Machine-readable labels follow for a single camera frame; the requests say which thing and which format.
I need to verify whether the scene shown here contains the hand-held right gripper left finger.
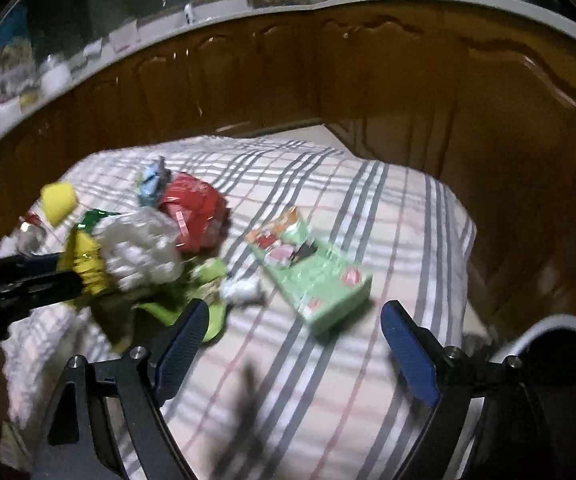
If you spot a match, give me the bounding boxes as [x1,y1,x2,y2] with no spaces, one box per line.
[30,298,211,480]

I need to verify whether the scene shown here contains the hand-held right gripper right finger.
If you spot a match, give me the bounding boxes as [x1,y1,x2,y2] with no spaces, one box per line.
[380,299,568,480]

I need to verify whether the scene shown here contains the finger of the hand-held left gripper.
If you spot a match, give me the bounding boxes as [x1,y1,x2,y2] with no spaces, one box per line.
[0,253,71,277]
[0,270,86,317]

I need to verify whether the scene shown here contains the clear plastic bottle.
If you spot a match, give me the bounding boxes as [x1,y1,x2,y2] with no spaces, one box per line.
[14,211,51,256]

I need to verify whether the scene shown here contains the yellow wrapper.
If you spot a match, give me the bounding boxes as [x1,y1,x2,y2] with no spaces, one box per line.
[63,227,114,311]

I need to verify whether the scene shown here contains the yellow sponge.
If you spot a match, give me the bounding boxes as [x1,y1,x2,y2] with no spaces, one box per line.
[40,182,78,227]

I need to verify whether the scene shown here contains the light green wrapper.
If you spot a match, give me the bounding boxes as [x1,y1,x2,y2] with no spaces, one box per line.
[135,257,229,346]

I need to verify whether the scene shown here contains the white plastic bag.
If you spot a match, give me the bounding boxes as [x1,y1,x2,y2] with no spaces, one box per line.
[93,207,185,291]

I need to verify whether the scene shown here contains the green carton box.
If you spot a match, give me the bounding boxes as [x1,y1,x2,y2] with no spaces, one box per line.
[245,205,375,337]

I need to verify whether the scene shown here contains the red wrapper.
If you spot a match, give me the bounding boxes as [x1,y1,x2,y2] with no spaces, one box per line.
[158,172,232,253]

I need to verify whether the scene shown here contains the black bin with white rim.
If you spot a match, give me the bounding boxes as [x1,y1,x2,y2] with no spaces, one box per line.
[488,314,576,480]

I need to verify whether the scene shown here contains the dark green wrapper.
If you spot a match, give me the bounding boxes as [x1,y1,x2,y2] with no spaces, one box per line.
[79,208,121,233]

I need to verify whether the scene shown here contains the small white crumpled paper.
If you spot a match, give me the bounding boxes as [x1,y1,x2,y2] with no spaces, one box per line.
[219,280,265,307]

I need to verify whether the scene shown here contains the plaid cloth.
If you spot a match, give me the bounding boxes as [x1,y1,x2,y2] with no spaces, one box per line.
[0,135,478,480]

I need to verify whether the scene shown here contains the blue and white wrapper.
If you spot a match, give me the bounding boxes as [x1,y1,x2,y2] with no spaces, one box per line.
[139,157,175,207]

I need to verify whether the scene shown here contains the white container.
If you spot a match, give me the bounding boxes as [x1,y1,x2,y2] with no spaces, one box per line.
[38,57,71,98]

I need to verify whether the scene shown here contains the blue printed box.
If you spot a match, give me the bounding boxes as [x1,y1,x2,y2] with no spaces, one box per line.
[0,10,36,111]

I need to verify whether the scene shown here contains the brown wooden kitchen cabinets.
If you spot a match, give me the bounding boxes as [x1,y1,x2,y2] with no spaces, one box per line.
[0,0,576,321]

